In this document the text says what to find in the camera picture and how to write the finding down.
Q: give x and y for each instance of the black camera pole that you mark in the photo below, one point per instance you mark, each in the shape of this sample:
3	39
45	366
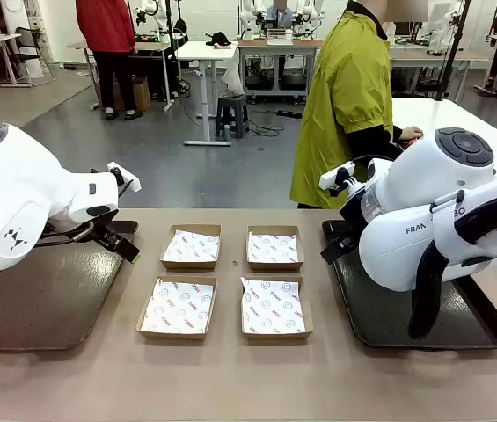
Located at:
452	57

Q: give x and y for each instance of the long grey background table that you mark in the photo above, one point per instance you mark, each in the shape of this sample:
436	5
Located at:
428	55

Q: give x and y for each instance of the grey cluttered work desk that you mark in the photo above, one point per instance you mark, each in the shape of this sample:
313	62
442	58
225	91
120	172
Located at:
151	46

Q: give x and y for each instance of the dark brown serving tray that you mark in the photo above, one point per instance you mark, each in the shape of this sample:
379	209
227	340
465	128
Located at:
54	299

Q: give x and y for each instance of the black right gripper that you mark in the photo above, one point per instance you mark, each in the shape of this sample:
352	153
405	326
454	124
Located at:
350	228

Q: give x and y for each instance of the white plastic bag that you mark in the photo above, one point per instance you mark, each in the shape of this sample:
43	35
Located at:
233	79

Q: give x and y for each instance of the person's right forearm black sleeve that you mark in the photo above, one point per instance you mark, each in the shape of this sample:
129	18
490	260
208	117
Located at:
371	140

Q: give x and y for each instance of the kraft paper food box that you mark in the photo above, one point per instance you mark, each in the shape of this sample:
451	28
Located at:
274	337
173	336
274	266
166	265

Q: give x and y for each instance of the grey robot workstation table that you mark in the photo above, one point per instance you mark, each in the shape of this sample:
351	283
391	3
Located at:
274	44

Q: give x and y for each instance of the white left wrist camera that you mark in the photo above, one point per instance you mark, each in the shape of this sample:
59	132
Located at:
124	176

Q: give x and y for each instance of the person in red jacket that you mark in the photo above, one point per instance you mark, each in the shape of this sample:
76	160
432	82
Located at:
105	26

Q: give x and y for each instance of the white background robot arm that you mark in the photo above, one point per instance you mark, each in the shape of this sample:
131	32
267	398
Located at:
307	17
248	19

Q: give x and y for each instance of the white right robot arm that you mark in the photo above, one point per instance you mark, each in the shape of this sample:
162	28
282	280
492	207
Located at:
406	246

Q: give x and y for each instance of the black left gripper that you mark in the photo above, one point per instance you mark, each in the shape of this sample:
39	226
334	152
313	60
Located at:
106	233

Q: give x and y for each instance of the large white table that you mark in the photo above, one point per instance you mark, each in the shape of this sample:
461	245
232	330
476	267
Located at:
450	114

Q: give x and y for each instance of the black item on desk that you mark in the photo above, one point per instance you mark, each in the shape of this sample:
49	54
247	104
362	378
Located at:
218	38

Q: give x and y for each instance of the person in green jacket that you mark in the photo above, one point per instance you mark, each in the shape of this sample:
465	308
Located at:
345	88

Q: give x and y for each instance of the black serving tray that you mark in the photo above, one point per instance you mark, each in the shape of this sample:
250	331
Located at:
384	325

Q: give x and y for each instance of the seated background person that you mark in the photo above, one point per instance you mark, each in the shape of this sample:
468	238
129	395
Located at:
279	17

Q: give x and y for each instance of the small red object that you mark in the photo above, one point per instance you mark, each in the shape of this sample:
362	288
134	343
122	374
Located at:
413	143

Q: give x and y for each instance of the black mesh office chair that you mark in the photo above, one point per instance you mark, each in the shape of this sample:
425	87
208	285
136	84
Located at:
26	35

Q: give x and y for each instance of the brown cardboard carton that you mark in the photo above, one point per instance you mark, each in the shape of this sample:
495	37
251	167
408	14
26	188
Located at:
141	94

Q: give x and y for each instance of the person's right hand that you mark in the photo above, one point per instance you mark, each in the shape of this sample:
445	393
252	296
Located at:
411	133

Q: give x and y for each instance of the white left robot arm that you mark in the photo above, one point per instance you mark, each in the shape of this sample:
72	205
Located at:
10	198

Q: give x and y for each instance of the white standing desk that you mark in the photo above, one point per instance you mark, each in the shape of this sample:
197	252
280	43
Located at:
206	50

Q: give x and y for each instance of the dark grey plastic stool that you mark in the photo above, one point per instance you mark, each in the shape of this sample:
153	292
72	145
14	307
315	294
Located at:
232	103

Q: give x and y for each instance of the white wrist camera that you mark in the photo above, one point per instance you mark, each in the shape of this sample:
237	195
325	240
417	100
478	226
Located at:
124	176
331	178

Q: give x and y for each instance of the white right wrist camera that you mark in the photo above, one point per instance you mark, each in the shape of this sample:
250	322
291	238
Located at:
331	178

